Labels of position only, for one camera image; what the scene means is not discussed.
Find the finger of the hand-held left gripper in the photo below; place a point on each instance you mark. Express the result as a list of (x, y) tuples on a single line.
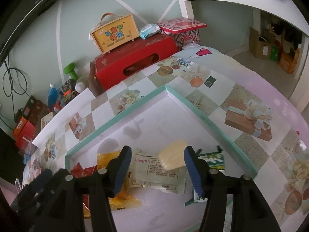
[(41, 177)]

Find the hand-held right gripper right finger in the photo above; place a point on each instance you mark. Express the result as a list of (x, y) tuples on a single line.
[(194, 171)]

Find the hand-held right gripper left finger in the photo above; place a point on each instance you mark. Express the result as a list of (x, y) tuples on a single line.
[(120, 174)]

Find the green and white snack packet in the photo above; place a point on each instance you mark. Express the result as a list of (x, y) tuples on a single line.
[(212, 162)]

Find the yellow snack packet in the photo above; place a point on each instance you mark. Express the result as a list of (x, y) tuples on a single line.
[(120, 200)]

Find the round pastry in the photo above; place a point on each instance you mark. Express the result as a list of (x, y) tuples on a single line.
[(172, 156)]

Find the red snack packet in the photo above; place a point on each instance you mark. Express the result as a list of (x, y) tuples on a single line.
[(82, 171)]

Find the white tray with teal rim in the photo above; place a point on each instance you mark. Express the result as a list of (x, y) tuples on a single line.
[(169, 125)]

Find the clear plastic box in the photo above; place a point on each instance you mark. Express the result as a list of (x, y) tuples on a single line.
[(26, 148)]

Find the red gift box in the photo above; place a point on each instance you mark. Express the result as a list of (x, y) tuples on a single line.
[(26, 135)]

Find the orange carton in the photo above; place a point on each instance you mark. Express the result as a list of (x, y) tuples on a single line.
[(20, 127)]

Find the white card pack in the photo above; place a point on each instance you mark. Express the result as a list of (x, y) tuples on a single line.
[(47, 120)]

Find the black power adapter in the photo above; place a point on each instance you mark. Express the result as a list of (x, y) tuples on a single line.
[(18, 115)]

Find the blue plastic bottle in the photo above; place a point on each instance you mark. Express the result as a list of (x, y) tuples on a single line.
[(52, 95)]

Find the pile of small toys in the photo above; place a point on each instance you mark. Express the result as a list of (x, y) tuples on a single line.
[(67, 90)]

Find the clear plastic bottle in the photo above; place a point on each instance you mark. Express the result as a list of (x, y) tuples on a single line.
[(80, 85)]

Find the green dumbbell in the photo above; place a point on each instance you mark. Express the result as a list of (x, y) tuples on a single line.
[(70, 69)]

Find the long red box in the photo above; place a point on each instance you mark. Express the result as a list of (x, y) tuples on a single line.
[(135, 58)]

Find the brown cardboard box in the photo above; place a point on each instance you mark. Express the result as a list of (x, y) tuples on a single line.
[(262, 46)]

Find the green paper bag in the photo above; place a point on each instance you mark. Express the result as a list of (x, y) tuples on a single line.
[(274, 53)]

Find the orange cardboard box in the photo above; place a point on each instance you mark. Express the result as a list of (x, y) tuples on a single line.
[(288, 61)]

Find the blue wet wipes pack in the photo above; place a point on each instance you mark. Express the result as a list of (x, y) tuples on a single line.
[(149, 31)]

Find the red patterned tin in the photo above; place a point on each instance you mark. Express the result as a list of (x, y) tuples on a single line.
[(181, 25)]

